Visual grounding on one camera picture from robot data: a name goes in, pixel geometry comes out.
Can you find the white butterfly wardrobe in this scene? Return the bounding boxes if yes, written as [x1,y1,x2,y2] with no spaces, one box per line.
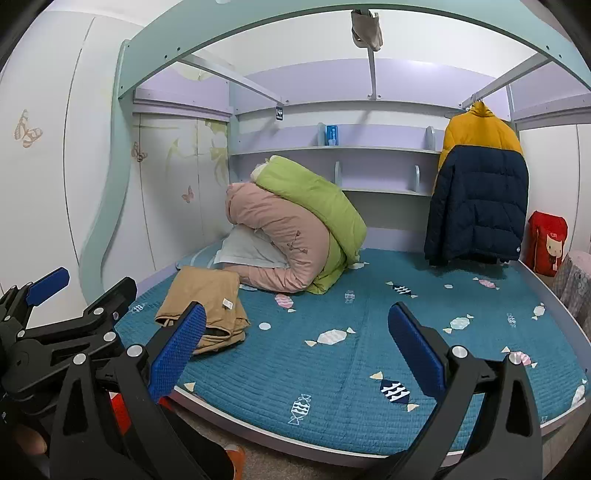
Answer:
[0,9,232,324]

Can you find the white pillow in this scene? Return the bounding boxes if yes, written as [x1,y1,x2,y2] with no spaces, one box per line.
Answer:
[213,226,289,271]

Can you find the person's left hand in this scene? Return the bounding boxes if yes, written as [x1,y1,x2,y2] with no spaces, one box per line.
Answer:
[11,425,49,459]

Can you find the lilac wall shelf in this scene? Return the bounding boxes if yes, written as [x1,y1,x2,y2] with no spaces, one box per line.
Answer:
[229,124,444,197]

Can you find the tan pants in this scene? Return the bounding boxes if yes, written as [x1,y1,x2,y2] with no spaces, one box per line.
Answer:
[154,266,251,355]

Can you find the red cartoon bag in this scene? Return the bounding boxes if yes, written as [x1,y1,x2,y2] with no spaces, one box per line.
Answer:
[527,211,568,278]

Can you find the grey hanging bag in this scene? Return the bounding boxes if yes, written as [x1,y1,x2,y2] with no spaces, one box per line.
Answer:
[350,8,384,51]

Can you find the navy and yellow puffer jacket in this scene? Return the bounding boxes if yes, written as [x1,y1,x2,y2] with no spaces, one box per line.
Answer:
[424,100,529,267]

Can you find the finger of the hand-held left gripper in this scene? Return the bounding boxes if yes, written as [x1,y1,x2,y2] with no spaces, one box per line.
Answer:
[69,277,138,337]
[18,267,71,324]

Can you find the teal candy print bed mat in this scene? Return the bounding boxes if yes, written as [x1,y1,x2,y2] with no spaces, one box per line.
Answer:
[113,247,591,455]

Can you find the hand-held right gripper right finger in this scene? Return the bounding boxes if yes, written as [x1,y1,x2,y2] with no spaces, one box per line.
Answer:
[383,302,543,480]

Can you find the green and pink duvet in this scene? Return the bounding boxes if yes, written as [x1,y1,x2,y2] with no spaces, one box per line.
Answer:
[225,155,368,295]

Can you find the grey patterned cloth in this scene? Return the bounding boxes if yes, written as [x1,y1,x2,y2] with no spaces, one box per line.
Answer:
[551,249,591,333]

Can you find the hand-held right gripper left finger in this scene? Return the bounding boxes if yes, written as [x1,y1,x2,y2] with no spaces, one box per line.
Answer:
[48,302,236,480]

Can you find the orange slipper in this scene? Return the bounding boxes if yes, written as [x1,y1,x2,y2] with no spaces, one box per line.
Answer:
[225,444,247,480]

